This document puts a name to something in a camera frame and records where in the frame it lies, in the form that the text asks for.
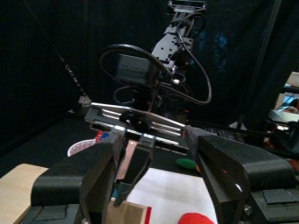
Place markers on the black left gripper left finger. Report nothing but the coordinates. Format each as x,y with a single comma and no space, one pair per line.
69,180

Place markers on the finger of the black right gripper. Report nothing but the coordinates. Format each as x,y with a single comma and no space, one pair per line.
141,163
125,157

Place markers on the red blue toy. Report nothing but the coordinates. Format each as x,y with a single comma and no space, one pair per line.
100,136

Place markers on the cluttered background equipment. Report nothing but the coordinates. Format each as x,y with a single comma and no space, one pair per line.
286,110

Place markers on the black frame pole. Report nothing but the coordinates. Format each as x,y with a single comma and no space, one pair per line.
260,58

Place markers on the wooden drawer with red front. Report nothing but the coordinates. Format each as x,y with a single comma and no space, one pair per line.
132,214

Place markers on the red dough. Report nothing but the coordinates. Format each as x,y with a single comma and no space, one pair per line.
193,218

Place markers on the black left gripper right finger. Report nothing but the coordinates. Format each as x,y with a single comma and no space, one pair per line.
240,166

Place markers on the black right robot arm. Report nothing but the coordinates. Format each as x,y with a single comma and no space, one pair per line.
171,43

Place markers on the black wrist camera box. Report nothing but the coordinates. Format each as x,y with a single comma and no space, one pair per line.
133,68

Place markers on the white pink ribbed bowl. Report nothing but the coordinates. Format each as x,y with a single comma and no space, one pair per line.
79,147

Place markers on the white cutting board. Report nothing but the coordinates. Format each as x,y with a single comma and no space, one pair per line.
171,192

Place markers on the small green toy piece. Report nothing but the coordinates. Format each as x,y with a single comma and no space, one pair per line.
187,164

